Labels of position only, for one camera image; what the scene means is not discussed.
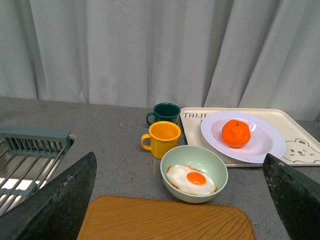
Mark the dark green mug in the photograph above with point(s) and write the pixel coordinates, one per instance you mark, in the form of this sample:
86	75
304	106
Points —
164	112

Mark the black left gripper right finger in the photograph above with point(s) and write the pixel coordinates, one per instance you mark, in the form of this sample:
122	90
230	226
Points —
296	198

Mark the light green bowl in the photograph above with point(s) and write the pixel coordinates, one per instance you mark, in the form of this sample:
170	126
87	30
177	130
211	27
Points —
200	159

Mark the toy fried egg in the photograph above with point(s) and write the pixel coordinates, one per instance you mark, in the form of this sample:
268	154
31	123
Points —
190	180

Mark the grey dish drying rack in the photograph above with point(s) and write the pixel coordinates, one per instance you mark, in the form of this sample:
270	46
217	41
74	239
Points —
29	156

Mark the yellow mug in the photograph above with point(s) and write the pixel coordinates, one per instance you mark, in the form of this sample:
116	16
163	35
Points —
162	136

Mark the white round plate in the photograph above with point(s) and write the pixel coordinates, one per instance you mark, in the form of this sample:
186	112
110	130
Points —
264	137

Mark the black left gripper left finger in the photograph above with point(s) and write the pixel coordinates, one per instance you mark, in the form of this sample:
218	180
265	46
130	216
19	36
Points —
56	211

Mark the wooden cutting board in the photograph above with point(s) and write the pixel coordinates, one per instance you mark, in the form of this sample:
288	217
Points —
111	217

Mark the orange mandarin fruit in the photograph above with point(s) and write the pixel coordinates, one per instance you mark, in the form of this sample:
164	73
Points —
235	133

